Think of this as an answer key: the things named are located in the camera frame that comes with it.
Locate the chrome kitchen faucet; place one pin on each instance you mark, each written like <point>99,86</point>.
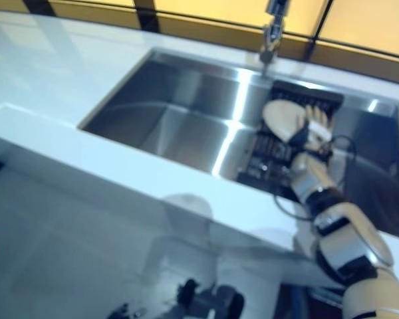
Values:
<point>274,30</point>

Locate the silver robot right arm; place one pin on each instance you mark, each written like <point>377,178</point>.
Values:
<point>345,239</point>

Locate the black silver robot right hand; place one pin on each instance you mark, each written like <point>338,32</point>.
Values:
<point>317,136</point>

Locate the stainless steel sink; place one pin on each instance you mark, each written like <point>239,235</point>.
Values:
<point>173,116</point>

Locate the black sink dish rack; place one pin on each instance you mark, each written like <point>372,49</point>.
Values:
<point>269,156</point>

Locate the cream round plate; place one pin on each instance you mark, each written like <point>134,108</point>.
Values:
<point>281,119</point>

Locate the white glossy cabinet door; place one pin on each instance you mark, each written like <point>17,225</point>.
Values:
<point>70,249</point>

